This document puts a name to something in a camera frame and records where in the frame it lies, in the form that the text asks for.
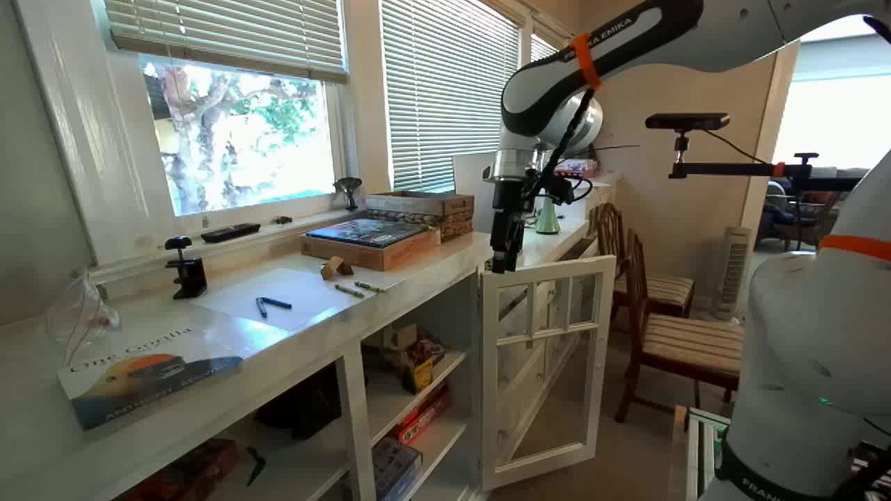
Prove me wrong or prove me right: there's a tall white window blind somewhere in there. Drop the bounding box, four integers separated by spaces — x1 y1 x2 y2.
378 0 520 193

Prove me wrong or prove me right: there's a wooden crate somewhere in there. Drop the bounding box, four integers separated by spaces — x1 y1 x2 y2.
358 189 477 245

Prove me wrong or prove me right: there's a yellow red game box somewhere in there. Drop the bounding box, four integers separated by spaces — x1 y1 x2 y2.
399 334 452 395

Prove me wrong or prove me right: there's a black remote control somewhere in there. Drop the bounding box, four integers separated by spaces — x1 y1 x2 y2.
197 220 264 249

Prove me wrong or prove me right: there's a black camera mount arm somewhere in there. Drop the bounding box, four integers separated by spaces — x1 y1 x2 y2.
665 128 823 199

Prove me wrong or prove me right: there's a wooden chair striped seat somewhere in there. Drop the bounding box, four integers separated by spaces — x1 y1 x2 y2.
588 200 695 320
612 231 746 426

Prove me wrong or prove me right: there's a brown shelf item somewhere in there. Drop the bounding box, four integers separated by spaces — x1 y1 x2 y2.
120 437 243 501

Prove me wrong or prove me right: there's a wide white window blind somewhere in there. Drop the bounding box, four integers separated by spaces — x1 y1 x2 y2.
102 0 352 85

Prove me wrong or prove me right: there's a white paper sheet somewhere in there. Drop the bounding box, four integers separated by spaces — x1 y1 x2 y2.
196 264 384 341

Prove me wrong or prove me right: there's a large sunset cover book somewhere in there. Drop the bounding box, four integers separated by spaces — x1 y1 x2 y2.
56 317 246 431

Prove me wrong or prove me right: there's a green bottle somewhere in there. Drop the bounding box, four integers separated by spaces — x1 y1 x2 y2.
533 189 562 238

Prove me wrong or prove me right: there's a black stereo camera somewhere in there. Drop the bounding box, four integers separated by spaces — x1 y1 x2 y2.
642 112 732 135

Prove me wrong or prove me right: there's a clear plastic bag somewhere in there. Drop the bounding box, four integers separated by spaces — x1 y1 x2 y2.
41 271 123 360

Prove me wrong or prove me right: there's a dark bag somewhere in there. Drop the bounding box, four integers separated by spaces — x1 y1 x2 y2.
254 367 342 441

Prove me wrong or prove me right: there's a black clamp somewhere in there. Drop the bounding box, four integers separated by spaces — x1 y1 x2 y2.
164 234 208 300

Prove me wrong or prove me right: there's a small pale cardboard box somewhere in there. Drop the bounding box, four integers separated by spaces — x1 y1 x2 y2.
378 320 423 357

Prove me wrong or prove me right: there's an orange cardboard game box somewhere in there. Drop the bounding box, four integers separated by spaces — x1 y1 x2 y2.
300 224 442 277

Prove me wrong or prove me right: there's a blue box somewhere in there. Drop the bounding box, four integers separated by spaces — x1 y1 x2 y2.
371 435 427 501

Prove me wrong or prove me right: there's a small black tool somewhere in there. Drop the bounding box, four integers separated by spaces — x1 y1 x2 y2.
243 446 269 487

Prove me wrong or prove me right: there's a white paned cabinet door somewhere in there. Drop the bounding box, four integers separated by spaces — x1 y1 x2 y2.
477 254 617 494

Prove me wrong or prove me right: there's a dark colourful cover book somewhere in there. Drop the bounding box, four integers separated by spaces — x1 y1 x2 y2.
303 215 434 252

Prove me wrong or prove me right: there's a white tower heater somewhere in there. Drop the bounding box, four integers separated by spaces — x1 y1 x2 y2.
711 224 755 320

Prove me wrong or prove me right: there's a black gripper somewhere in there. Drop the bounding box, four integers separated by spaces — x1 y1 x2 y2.
487 179 533 277

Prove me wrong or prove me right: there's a white shelf cabinet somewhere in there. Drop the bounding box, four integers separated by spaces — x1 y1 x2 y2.
91 206 615 501

